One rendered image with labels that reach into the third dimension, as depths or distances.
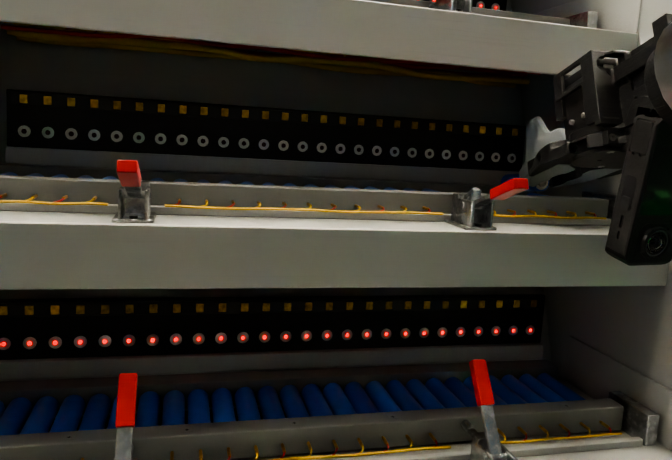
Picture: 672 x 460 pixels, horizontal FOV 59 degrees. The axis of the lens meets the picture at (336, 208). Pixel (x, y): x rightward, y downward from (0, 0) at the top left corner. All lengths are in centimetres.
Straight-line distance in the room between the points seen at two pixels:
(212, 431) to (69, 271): 16
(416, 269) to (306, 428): 15
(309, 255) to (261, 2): 21
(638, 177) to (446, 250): 15
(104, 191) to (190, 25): 14
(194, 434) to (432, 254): 22
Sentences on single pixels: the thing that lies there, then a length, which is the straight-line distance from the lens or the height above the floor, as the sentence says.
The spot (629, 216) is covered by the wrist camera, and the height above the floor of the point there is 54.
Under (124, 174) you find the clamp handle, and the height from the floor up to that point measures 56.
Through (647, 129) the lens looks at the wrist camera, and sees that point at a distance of 49.
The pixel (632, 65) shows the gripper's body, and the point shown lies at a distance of 51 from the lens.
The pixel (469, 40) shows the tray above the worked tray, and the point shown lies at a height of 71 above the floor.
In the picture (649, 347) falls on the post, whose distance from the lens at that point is 62.
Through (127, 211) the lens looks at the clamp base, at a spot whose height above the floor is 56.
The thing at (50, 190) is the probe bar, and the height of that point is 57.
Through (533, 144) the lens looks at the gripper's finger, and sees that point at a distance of 59.
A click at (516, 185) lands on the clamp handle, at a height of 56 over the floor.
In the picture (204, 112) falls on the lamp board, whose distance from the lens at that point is 62.
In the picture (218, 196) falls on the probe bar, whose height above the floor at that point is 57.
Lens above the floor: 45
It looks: 14 degrees up
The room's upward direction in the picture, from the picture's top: 2 degrees counter-clockwise
